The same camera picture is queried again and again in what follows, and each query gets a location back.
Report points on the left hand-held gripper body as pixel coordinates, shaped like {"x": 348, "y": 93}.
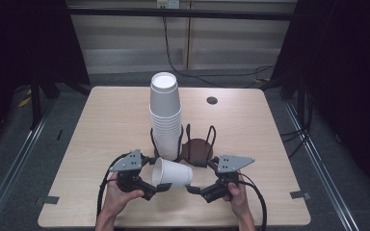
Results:
{"x": 128, "y": 163}

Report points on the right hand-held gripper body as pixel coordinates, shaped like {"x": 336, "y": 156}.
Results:
{"x": 231, "y": 163}

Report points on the single white paper cup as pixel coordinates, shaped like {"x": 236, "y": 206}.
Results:
{"x": 173, "y": 173}

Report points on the stack of white paper cups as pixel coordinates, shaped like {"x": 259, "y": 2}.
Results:
{"x": 165, "y": 106}

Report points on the person's right hand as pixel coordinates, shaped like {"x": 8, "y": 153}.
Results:
{"x": 240, "y": 200}

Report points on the person's left hand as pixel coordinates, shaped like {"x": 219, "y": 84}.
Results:
{"x": 115, "y": 200}

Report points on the dark round table grommet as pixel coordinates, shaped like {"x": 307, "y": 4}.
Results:
{"x": 212, "y": 100}

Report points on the small black floor tape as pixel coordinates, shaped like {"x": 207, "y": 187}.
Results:
{"x": 59, "y": 134}

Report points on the grey tape strip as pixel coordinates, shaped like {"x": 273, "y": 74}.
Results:
{"x": 48, "y": 200}
{"x": 299, "y": 194}

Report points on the dark metal stand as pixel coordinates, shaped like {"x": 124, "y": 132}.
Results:
{"x": 36, "y": 102}

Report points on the black horizontal bar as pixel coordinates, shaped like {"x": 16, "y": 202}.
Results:
{"x": 205, "y": 14}

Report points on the black curtain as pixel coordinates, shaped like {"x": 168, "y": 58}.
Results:
{"x": 13, "y": 48}
{"x": 350, "y": 64}

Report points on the aluminium floor rail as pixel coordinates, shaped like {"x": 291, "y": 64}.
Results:
{"x": 13, "y": 173}
{"x": 318, "y": 173}

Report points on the white wall outlet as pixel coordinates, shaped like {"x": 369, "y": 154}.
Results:
{"x": 168, "y": 3}

